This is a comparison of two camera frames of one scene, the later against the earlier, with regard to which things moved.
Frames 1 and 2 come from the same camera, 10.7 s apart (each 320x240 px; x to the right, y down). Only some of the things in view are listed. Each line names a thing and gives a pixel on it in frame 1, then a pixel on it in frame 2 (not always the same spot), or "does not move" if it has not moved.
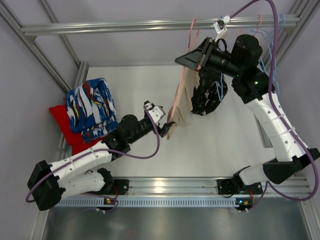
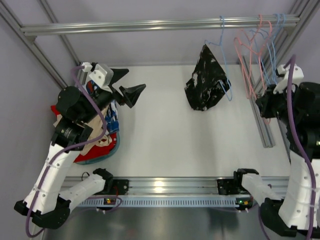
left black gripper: x=158 y=127 -> x=118 y=93
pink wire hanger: x=191 y=29 -> x=263 y=49
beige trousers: x=182 y=107 -> x=97 y=125
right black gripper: x=205 y=53 -> x=263 y=104
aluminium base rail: x=207 y=186 does not move
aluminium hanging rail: x=154 y=26 does not move
